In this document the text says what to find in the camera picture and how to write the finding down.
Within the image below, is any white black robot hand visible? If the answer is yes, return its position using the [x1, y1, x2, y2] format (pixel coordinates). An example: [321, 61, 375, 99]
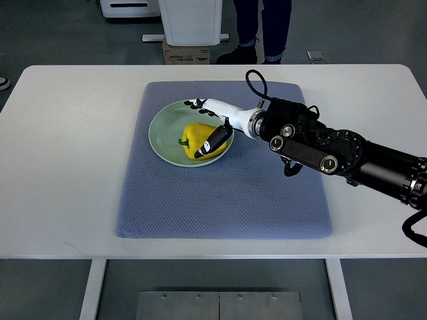
[184, 98, 266, 159]

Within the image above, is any yellow bell pepper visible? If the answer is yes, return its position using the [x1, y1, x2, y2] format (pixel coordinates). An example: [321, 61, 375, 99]
[178, 123, 227, 161]

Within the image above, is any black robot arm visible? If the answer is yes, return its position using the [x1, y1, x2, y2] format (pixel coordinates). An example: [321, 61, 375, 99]
[255, 95, 426, 247]

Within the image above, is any light green plate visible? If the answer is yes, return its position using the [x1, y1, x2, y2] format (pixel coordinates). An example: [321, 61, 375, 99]
[148, 101, 234, 167]

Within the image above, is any blue textured mat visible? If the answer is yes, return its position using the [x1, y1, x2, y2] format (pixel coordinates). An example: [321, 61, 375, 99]
[115, 81, 332, 239]

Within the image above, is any grey floor outlet cover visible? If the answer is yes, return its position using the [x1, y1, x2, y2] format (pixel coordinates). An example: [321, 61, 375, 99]
[306, 50, 326, 61]

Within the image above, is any cardboard box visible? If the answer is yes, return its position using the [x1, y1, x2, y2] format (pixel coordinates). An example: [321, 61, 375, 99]
[162, 39, 210, 65]

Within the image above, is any person in blue jeans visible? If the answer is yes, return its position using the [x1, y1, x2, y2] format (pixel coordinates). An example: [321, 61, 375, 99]
[216, 0, 292, 65]

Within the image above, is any white cabinet with slot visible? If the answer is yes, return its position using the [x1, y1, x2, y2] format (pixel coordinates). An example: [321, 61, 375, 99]
[99, 0, 160, 19]

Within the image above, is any white table leg right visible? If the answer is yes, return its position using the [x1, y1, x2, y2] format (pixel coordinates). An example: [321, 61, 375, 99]
[326, 259, 353, 320]

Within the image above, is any white table leg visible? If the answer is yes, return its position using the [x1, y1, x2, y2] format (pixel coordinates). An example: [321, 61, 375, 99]
[79, 259, 107, 320]
[326, 259, 353, 320]

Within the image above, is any white table leg left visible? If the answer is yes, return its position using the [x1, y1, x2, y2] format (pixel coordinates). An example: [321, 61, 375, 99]
[79, 259, 107, 320]

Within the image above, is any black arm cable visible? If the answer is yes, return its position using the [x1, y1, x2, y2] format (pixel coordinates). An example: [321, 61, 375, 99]
[245, 69, 270, 109]

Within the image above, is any white pedestal column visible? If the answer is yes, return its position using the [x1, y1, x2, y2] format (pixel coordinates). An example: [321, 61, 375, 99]
[141, 0, 230, 47]

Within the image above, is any grey metal base plate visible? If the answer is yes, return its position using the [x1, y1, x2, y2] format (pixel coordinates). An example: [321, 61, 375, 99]
[135, 291, 303, 319]

